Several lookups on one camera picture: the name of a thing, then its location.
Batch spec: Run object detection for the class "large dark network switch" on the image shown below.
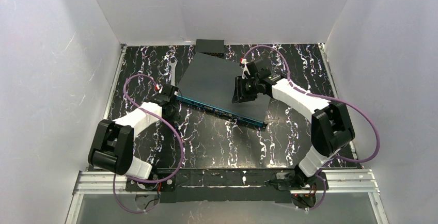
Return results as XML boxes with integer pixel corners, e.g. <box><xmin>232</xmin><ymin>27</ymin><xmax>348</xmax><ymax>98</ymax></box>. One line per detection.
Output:
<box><xmin>177</xmin><ymin>53</ymin><xmax>271</xmax><ymax>129</ymax></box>

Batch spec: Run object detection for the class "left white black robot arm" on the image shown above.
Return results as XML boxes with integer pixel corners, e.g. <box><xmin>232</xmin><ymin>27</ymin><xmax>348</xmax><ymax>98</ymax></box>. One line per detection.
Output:
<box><xmin>88</xmin><ymin>85</ymin><xmax>179</xmax><ymax>181</ymax></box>

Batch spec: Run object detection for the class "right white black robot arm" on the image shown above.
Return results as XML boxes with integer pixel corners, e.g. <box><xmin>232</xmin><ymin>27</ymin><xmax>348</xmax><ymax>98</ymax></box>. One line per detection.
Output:
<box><xmin>232</xmin><ymin>75</ymin><xmax>355</xmax><ymax>180</ymax></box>

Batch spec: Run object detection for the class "silver open-end wrench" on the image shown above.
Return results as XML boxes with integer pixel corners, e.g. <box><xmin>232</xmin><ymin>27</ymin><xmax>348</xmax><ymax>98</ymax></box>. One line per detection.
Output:
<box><xmin>169</xmin><ymin>59</ymin><xmax>178</xmax><ymax>86</ymax></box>

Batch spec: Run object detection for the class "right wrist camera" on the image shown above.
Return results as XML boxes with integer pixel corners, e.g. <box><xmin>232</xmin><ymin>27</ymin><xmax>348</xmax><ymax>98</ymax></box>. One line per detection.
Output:
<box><xmin>242</xmin><ymin>58</ymin><xmax>271</xmax><ymax>79</ymax></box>

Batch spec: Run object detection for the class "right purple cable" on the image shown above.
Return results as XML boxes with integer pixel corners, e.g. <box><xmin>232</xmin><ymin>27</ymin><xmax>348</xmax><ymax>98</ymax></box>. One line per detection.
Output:
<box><xmin>243</xmin><ymin>45</ymin><xmax>381</xmax><ymax>211</ymax></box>

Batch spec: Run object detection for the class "small black switch box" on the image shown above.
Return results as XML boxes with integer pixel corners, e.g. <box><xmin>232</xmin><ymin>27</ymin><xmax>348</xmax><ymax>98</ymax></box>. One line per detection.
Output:
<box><xmin>195</xmin><ymin>39</ymin><xmax>225</xmax><ymax>58</ymax></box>

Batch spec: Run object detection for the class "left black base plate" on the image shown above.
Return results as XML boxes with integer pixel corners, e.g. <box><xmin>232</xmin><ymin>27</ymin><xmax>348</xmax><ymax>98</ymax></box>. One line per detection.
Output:
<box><xmin>125</xmin><ymin>167</ymin><xmax>179</xmax><ymax>188</ymax></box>

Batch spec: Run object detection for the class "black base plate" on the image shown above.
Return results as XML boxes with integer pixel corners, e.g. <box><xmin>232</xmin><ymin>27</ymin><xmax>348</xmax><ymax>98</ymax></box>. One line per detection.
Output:
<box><xmin>125</xmin><ymin>167</ymin><xmax>179</xmax><ymax>188</ymax></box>
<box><xmin>264</xmin><ymin>169</ymin><xmax>329</xmax><ymax>191</ymax></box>

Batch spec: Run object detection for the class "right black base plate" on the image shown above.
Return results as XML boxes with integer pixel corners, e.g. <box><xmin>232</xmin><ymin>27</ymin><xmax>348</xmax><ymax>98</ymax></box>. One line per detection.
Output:
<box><xmin>264</xmin><ymin>169</ymin><xmax>329</xmax><ymax>191</ymax></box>

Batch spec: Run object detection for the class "aluminium front rail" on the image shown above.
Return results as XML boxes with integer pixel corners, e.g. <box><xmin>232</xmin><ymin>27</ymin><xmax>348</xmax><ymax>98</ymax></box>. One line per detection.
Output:
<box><xmin>73</xmin><ymin>168</ymin><xmax>380</xmax><ymax>194</ymax></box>

